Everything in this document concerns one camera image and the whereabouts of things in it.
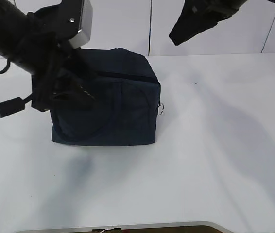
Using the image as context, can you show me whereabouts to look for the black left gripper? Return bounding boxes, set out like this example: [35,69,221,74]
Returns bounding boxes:
[6,0,99,112]

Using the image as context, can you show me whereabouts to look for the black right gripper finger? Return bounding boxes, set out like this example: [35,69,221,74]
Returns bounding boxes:
[169,0,240,46]

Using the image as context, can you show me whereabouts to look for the navy blue lunch bag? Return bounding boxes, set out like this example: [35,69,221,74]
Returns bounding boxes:
[32,48,161,147]

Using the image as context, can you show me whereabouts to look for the silver zipper pull ring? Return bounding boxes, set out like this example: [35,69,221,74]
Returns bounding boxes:
[157,101,166,116]

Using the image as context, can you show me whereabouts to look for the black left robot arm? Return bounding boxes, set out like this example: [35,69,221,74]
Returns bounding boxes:
[0,0,95,118]

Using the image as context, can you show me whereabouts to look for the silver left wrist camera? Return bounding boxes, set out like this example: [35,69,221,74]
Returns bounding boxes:
[69,0,93,49]

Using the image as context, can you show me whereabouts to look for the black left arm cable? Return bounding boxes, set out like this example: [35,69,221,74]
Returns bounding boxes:
[0,92,35,119]

